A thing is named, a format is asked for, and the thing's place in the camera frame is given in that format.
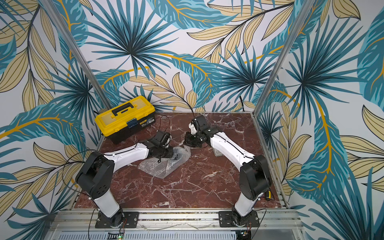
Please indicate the aluminium front frame rail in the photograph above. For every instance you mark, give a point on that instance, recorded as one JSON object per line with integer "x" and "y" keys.
{"x": 178, "y": 224}

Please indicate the left aluminium corner post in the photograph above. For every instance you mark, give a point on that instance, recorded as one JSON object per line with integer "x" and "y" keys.
{"x": 59, "y": 22}

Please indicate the yellow black toolbox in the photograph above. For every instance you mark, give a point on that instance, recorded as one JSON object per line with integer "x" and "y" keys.
{"x": 125, "y": 120}

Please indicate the white tape dispenser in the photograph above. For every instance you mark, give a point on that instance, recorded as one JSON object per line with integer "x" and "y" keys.
{"x": 217, "y": 153}

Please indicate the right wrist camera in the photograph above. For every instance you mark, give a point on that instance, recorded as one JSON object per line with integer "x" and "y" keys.
{"x": 198, "y": 124}

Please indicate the clear bubble wrap sheet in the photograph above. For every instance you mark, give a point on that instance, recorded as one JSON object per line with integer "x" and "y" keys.
{"x": 164, "y": 167}

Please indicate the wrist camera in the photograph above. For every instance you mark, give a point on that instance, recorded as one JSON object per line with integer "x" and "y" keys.
{"x": 162, "y": 139}
{"x": 198, "y": 124}

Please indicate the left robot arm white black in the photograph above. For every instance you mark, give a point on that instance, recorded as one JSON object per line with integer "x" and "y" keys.
{"x": 96, "y": 175}

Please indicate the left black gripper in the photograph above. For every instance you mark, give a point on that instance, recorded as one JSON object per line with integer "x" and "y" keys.
{"x": 170, "y": 154}

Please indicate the yellow black screwdriver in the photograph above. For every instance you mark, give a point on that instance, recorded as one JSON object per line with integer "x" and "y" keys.
{"x": 268, "y": 195}

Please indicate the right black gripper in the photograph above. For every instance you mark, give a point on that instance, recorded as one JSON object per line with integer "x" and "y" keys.
{"x": 193, "y": 139}

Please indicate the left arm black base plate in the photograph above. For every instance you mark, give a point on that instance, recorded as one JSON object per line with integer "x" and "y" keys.
{"x": 118, "y": 221}

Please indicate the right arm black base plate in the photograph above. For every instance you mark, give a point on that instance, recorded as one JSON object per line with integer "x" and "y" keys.
{"x": 229, "y": 219}

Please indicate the right aluminium corner post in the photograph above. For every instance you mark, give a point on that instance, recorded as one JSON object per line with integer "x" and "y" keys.
{"x": 291, "y": 37}

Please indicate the aluminium corner post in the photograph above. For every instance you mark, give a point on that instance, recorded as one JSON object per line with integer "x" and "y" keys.
{"x": 59, "y": 22}
{"x": 291, "y": 37}

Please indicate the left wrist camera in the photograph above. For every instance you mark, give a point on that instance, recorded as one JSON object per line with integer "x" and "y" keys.
{"x": 162, "y": 139}

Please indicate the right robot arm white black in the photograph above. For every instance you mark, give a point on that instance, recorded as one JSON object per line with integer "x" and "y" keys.
{"x": 255, "y": 176}

